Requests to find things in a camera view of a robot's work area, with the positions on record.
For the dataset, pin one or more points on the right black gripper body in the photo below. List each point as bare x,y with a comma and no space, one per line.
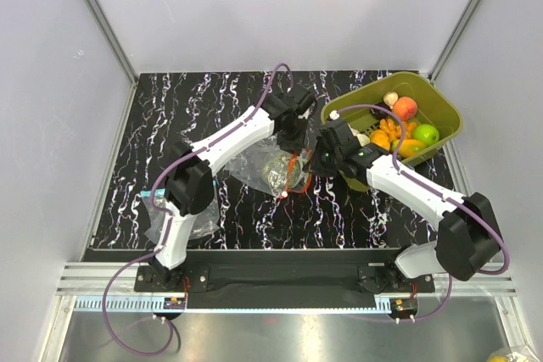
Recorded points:
325,162

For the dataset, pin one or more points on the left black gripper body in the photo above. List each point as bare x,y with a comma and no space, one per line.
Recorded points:
293,140

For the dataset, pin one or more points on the red zip clear bag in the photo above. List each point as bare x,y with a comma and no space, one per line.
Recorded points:
248,165

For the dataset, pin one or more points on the green netted melon toy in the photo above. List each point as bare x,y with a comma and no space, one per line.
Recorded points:
282,171

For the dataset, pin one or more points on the olive green plastic basket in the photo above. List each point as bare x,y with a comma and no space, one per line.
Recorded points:
432,107

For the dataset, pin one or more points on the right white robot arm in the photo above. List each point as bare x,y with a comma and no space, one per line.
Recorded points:
468,235

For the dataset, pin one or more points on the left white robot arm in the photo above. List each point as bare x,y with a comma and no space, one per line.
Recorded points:
188,181

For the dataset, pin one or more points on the blue zip clear bag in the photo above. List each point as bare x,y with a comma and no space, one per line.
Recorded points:
205,224

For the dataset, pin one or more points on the orange fruit toy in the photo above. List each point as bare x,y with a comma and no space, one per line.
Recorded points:
380,138

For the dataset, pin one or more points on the orange ginger root toy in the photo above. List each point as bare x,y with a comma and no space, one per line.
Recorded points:
394,131

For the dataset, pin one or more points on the yellow orange mango toy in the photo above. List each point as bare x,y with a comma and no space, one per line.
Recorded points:
411,147

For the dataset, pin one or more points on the pink garlic bulb toy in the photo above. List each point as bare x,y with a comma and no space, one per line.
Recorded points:
390,99

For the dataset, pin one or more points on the peach fruit toy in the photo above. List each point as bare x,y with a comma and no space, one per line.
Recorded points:
405,108

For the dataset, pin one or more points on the bright green apple toy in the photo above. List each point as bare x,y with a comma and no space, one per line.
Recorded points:
426,133

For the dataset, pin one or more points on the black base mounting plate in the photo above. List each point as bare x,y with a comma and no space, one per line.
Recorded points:
329,279

